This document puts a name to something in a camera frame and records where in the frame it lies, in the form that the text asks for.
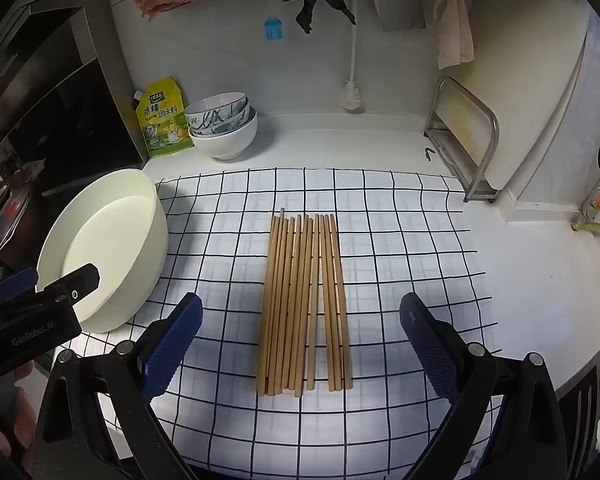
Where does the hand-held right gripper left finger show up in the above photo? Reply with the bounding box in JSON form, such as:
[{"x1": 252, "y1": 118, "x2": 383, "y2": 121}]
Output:
[{"x1": 32, "y1": 292, "x2": 203, "y2": 480}]

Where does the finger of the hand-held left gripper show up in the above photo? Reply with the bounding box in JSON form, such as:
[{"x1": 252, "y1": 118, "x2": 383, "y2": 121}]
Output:
[
  {"x1": 0, "y1": 266, "x2": 39, "y2": 307},
  {"x1": 36, "y1": 262, "x2": 101, "y2": 306}
]

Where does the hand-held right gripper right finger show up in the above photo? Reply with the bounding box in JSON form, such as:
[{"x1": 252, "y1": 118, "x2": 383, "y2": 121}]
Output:
[{"x1": 399, "y1": 291, "x2": 568, "y2": 480}]

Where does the group of wooden chopsticks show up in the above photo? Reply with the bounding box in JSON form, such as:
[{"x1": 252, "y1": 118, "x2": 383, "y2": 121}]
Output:
[{"x1": 256, "y1": 207, "x2": 354, "y2": 398}]

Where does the person's left hand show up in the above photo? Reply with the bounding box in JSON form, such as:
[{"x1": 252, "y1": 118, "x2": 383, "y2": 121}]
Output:
[{"x1": 12, "y1": 362, "x2": 37, "y2": 451}]

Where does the cream plastic basin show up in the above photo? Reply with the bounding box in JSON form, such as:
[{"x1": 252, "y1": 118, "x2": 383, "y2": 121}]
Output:
[{"x1": 36, "y1": 168, "x2": 170, "y2": 334}]

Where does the glass pot lid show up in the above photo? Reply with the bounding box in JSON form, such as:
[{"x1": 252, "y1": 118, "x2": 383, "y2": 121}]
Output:
[{"x1": 0, "y1": 179, "x2": 37, "y2": 262}]

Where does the white black-grid cloth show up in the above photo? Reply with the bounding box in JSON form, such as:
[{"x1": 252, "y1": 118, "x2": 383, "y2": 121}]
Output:
[{"x1": 52, "y1": 167, "x2": 503, "y2": 480}]

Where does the dark slotted utensil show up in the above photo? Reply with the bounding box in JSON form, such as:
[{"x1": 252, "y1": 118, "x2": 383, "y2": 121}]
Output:
[{"x1": 555, "y1": 345, "x2": 600, "y2": 480}]

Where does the yellow seasoning pouch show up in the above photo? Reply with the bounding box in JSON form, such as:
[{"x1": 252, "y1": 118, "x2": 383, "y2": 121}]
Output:
[{"x1": 132, "y1": 76, "x2": 195, "y2": 159}]

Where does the black range hood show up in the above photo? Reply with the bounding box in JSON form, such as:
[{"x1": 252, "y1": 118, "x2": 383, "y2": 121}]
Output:
[{"x1": 0, "y1": 0, "x2": 148, "y2": 198}]

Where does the steel cutting board rack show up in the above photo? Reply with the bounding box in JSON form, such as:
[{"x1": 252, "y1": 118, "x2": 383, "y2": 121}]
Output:
[{"x1": 424, "y1": 75, "x2": 501, "y2": 204}]

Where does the plain white bowl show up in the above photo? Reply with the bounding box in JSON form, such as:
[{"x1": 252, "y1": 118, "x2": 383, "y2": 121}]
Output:
[{"x1": 189, "y1": 109, "x2": 258, "y2": 162}]

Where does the blue patterned bowl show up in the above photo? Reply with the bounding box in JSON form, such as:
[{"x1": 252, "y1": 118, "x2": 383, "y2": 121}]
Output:
[
  {"x1": 186, "y1": 101, "x2": 252, "y2": 133},
  {"x1": 184, "y1": 91, "x2": 247, "y2": 117}
]

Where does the white cutting board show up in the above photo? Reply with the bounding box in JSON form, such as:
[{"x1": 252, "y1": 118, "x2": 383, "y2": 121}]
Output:
[{"x1": 442, "y1": 0, "x2": 597, "y2": 201}]

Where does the blue silicone brush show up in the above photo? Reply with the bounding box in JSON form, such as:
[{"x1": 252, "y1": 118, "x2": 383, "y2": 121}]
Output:
[{"x1": 261, "y1": 0, "x2": 284, "y2": 42}]

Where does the beige hanging towel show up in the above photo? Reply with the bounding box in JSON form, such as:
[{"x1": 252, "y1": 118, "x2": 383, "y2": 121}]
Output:
[{"x1": 432, "y1": 0, "x2": 476, "y2": 70}]

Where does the white long-handled brush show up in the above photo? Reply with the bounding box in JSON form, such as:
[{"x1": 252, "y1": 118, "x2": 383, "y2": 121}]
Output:
[{"x1": 338, "y1": 0, "x2": 365, "y2": 112}]

